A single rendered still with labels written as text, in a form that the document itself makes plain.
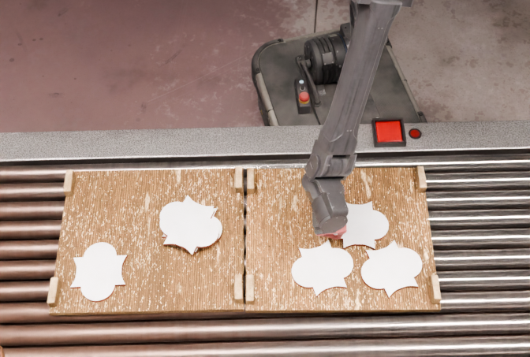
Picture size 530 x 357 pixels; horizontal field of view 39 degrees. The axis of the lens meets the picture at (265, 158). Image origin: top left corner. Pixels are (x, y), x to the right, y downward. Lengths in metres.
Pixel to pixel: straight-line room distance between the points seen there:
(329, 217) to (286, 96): 1.34
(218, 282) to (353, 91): 0.53
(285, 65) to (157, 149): 1.11
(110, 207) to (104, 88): 1.45
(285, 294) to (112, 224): 0.42
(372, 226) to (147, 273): 0.50
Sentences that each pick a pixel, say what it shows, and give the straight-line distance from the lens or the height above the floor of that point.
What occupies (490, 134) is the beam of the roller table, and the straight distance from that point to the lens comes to 1.92.
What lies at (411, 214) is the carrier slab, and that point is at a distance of 1.74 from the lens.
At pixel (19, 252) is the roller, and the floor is 0.91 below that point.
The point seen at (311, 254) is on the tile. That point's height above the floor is 0.95.
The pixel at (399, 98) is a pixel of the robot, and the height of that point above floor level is 0.24.
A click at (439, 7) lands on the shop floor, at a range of 3.45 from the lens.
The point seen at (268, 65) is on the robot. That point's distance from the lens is 2.85.
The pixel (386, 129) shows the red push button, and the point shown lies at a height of 0.93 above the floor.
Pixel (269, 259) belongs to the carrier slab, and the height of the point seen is 0.94.
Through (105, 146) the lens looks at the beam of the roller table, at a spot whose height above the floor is 0.91.
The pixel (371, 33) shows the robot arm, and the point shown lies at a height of 1.45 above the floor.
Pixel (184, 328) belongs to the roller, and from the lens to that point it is 1.63.
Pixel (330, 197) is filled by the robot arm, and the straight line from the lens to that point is 1.47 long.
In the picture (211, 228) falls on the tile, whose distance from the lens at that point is 1.67.
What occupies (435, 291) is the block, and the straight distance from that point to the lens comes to 1.64.
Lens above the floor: 2.45
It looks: 58 degrees down
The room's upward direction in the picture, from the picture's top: 1 degrees counter-clockwise
